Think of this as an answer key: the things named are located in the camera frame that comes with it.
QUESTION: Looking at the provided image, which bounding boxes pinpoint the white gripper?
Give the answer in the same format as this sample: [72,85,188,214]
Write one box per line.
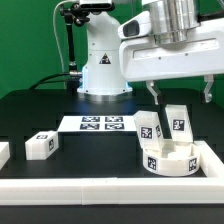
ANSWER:
[119,19,224,105]

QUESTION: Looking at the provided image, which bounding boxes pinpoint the white round stool seat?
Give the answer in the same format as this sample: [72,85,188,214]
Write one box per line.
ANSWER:
[142,140,200,177]

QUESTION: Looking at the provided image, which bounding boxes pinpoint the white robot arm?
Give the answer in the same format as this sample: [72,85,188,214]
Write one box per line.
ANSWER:
[80,0,224,102]

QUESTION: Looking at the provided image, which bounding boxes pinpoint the white marker sheet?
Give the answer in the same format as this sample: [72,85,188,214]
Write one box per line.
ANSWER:
[58,115,136,132]

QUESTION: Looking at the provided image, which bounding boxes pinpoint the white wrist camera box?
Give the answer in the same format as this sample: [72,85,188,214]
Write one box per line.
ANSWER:
[118,11,153,41]

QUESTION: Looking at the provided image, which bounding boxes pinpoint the white right fence wall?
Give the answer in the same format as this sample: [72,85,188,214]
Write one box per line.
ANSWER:
[195,141,224,178]

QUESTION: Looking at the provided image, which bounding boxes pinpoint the white fence wall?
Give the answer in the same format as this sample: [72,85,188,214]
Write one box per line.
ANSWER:
[0,142,10,170]
[0,178,224,205]
[195,141,224,178]

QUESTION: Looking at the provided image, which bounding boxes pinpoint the white front fence wall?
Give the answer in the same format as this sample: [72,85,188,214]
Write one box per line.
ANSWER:
[0,178,224,205]

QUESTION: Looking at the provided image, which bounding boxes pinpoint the black camera stand pole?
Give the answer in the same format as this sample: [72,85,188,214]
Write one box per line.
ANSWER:
[59,2,91,72]

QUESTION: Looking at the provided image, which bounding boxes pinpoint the grey cable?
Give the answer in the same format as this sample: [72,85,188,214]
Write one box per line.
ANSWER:
[52,0,76,74]

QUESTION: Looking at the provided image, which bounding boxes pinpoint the black cables on table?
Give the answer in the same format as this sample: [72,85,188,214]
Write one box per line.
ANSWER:
[29,71,83,90]

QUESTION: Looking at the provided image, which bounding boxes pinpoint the white left fence wall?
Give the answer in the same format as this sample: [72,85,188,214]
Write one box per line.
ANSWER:
[0,142,10,170]

